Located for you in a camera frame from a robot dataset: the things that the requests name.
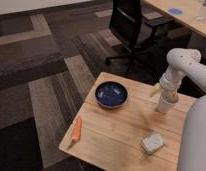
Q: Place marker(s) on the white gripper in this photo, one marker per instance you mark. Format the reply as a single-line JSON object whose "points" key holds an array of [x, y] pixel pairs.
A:
{"points": [[170, 82]]}

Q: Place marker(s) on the white ceramic cup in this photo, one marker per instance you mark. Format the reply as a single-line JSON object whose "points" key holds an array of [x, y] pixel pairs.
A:
{"points": [[164, 104]]}

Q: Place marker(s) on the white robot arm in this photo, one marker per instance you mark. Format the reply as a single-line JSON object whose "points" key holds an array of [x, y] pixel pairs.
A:
{"points": [[185, 62]]}

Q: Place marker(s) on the dark blue ceramic bowl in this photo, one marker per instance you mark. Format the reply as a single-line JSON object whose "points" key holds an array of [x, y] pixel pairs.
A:
{"points": [[111, 94]]}

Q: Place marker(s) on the black office chair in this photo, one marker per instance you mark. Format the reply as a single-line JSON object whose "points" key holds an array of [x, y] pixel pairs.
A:
{"points": [[137, 33]]}

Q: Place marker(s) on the blue round coaster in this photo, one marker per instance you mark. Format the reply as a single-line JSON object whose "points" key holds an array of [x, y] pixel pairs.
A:
{"points": [[175, 11]]}

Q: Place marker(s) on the clear glass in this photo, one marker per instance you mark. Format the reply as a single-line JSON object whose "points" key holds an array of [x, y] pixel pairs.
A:
{"points": [[201, 16]]}

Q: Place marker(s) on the orange carrot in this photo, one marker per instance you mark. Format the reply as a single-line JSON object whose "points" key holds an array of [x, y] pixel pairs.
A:
{"points": [[76, 132]]}

